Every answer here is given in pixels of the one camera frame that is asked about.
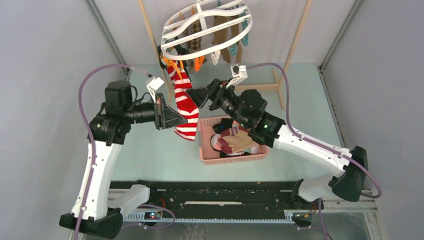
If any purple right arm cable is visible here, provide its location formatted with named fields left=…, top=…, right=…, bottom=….
left=246, top=62, right=383, bottom=240

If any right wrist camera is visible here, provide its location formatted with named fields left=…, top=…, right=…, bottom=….
left=226, top=64, right=248, bottom=89

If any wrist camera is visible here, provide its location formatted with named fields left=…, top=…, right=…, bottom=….
left=146, top=76, right=165, bottom=103
left=226, top=64, right=248, bottom=89

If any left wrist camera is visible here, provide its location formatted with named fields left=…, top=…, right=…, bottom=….
left=146, top=76, right=165, bottom=103

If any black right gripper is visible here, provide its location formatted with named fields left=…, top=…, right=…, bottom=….
left=185, top=79, right=249, bottom=130

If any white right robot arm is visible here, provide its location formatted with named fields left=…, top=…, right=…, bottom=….
left=187, top=79, right=368, bottom=209

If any brown argyle sock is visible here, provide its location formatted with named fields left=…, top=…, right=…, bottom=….
left=183, top=20, right=207, bottom=73

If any wooden hanger rack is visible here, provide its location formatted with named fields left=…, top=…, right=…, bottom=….
left=137, top=0, right=314, bottom=111

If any white oval clip hanger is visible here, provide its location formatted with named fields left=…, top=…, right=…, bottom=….
left=160, top=0, right=253, bottom=62

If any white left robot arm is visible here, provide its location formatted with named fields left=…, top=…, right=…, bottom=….
left=59, top=77, right=187, bottom=240

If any red white striped sock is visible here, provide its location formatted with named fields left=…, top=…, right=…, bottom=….
left=166, top=66, right=199, bottom=141

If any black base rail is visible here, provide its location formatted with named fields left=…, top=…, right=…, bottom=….
left=109, top=180, right=332, bottom=221

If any pink green patterned sock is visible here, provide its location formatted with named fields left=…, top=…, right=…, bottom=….
left=231, top=121, right=243, bottom=129

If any pink plastic basket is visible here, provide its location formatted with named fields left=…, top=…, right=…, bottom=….
left=198, top=117, right=269, bottom=165

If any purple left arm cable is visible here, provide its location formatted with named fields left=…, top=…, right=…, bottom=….
left=73, top=63, right=177, bottom=240

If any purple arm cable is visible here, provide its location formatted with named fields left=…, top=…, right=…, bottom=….
left=73, top=63, right=177, bottom=240
left=246, top=62, right=383, bottom=240

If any black blue white sock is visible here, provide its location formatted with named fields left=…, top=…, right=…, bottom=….
left=212, top=118, right=234, bottom=134

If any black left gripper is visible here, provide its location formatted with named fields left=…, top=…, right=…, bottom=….
left=124, top=93, right=188, bottom=130

